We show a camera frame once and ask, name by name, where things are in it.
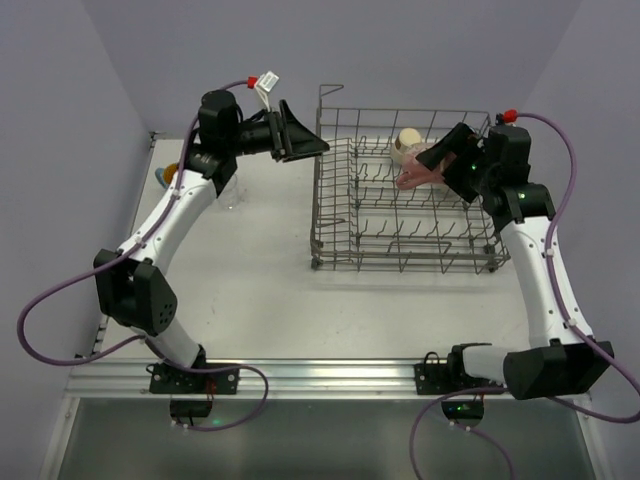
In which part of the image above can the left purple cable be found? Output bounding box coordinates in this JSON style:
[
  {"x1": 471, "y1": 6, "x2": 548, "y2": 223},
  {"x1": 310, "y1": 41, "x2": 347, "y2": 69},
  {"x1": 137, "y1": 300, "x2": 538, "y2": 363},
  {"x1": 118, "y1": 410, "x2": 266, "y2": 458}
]
[{"x1": 17, "y1": 74, "x2": 271, "y2": 432}]

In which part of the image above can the aluminium mounting rail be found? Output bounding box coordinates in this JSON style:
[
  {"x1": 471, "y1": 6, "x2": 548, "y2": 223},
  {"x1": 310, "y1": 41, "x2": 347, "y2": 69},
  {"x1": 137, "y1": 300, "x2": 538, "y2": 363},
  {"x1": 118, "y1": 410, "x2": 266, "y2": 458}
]
[{"x1": 64, "y1": 358, "x2": 417, "y2": 400}]

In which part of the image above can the clear glass tumbler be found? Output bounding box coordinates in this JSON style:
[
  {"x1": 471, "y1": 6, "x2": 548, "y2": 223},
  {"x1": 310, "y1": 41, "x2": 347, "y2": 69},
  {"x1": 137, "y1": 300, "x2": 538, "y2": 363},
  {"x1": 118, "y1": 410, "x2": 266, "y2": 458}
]
[{"x1": 217, "y1": 174, "x2": 240, "y2": 211}]

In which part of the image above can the purple cable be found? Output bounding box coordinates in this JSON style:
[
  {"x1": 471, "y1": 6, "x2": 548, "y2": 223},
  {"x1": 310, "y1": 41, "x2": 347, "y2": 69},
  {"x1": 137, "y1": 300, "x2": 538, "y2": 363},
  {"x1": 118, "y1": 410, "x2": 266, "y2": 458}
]
[
  {"x1": 409, "y1": 107, "x2": 640, "y2": 480},
  {"x1": 17, "y1": 74, "x2": 271, "y2": 432}
]

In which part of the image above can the pink patterned mug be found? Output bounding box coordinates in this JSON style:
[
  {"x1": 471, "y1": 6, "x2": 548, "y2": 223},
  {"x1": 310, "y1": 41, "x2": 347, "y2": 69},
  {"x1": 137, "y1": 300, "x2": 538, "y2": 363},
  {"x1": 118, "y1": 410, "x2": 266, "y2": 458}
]
[{"x1": 395, "y1": 150, "x2": 453, "y2": 190}]

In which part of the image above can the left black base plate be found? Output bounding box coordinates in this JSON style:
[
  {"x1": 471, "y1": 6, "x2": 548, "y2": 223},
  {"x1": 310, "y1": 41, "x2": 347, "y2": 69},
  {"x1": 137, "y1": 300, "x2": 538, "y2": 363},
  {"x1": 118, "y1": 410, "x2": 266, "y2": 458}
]
[{"x1": 146, "y1": 363, "x2": 240, "y2": 395}]

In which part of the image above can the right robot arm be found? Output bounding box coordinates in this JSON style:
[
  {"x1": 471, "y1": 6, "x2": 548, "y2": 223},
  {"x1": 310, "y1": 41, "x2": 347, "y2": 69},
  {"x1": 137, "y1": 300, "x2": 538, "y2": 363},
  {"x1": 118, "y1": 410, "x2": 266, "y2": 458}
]
[{"x1": 417, "y1": 122, "x2": 613, "y2": 400}]

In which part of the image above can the grey wire dish rack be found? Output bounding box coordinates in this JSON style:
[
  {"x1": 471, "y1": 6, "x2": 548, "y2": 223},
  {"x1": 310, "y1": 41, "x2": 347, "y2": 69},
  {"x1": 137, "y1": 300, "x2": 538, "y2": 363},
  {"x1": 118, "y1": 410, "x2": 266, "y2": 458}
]
[{"x1": 310, "y1": 83, "x2": 510, "y2": 274}]

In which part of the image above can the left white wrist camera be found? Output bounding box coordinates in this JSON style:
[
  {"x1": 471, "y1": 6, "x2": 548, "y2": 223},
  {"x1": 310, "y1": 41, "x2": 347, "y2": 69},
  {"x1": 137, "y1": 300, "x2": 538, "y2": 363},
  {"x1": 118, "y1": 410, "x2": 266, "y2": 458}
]
[{"x1": 253, "y1": 71, "x2": 280, "y2": 112}]

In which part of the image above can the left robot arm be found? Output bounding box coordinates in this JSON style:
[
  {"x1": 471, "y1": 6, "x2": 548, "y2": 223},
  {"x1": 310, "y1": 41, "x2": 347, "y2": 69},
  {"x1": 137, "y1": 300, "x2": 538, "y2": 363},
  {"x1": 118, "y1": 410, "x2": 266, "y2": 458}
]
[{"x1": 94, "y1": 89, "x2": 329, "y2": 368}]

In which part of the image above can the light blue patterned mug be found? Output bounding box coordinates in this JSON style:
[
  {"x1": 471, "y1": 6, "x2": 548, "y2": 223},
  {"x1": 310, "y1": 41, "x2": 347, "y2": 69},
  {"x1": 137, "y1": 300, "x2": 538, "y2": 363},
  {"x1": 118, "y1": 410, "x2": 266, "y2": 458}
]
[{"x1": 154, "y1": 163, "x2": 179, "y2": 189}]

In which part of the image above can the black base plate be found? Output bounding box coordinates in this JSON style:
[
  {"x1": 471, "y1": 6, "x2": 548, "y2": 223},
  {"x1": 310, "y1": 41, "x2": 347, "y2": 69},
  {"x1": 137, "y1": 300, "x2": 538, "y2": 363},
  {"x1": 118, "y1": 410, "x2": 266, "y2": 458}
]
[
  {"x1": 146, "y1": 363, "x2": 240, "y2": 395},
  {"x1": 413, "y1": 351, "x2": 499, "y2": 395}
]

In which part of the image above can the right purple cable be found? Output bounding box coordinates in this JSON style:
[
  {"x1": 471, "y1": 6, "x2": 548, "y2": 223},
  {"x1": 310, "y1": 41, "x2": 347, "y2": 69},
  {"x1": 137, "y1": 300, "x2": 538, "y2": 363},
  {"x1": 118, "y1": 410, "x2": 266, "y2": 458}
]
[{"x1": 409, "y1": 107, "x2": 640, "y2": 480}]

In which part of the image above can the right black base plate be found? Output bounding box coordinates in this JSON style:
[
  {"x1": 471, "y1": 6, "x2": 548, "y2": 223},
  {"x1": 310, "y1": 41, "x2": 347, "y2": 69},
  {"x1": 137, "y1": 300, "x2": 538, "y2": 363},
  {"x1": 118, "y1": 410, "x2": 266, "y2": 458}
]
[{"x1": 413, "y1": 351, "x2": 499, "y2": 395}]

